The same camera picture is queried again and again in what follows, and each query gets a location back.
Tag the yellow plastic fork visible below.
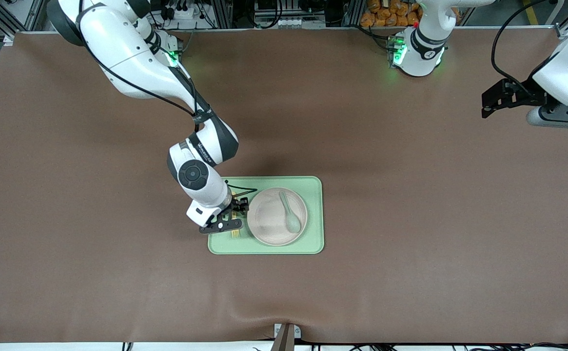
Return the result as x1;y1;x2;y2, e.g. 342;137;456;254
230;193;241;239

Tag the round beige plate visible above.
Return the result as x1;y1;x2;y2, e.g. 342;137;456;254
247;187;308;247

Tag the green plastic spoon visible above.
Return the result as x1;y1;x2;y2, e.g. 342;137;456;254
279;191;302;234

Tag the light green rectangular tray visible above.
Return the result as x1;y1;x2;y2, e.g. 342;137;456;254
208;176;325;255

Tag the grey metal beam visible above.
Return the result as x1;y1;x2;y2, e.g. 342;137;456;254
270;324;296;351

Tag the pile of orange packets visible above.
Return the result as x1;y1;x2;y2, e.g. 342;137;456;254
359;0;462;27

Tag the brown table mat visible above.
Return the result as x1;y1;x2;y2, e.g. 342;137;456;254
0;28;568;344

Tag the white terminal strip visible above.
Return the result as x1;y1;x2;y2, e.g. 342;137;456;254
257;17;309;29

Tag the white power strip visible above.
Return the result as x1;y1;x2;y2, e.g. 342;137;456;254
164;0;201;20

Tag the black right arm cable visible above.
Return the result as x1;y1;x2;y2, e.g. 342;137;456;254
77;10;258;198

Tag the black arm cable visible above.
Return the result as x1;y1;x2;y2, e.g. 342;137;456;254
77;10;258;198
491;0;557;96

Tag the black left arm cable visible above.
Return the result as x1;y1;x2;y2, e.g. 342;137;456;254
491;0;557;96

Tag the grey metal table bracket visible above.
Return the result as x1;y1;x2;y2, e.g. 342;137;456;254
274;323;302;340

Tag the aluminium frame post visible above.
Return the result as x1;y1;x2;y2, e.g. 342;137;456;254
213;0;233;29
343;0;363;27

